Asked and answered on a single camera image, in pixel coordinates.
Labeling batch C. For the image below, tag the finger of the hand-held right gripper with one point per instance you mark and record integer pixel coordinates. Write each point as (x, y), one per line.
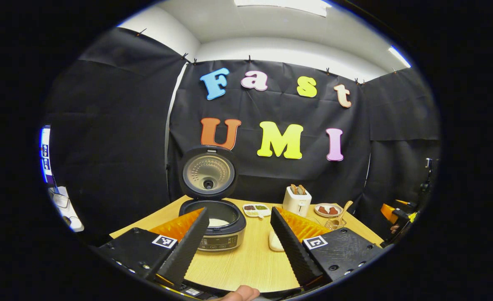
(388, 212)

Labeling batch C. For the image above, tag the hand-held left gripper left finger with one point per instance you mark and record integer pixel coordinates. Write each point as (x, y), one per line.
(185, 251)

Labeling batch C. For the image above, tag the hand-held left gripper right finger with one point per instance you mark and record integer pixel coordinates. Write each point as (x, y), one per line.
(296, 251)

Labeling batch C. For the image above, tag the white dish of rice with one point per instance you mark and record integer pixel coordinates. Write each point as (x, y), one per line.
(274, 242)

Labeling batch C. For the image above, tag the wooden spoon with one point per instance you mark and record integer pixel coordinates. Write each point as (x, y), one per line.
(344, 211)

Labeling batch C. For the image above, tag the clear chopstick holder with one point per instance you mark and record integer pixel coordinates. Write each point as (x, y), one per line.
(336, 225)

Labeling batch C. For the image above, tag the black and silver rice cooker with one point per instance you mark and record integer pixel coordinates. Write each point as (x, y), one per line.
(208, 173)

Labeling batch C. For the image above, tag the white toaster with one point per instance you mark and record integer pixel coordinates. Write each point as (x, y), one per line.
(296, 204)

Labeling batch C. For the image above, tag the plate of red meat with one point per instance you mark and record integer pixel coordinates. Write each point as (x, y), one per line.
(328, 210)

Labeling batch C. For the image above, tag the white divided dish of beans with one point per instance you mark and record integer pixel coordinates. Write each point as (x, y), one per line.
(256, 209)

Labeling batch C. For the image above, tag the brown toast slice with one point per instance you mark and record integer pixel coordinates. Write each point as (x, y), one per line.
(293, 189)
(302, 190)

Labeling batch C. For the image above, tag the white side desk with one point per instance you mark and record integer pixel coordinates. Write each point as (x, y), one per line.
(68, 213)

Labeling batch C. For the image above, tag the black backdrop cloth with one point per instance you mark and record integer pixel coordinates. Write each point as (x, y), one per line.
(116, 138)

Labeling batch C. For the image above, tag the small ceiling light panel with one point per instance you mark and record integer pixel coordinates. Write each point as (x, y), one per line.
(399, 56)

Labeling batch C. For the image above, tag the computer monitor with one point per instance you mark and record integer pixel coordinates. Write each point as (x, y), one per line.
(45, 154)

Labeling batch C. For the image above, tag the large ceiling light panel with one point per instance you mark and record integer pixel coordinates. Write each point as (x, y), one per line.
(284, 5)

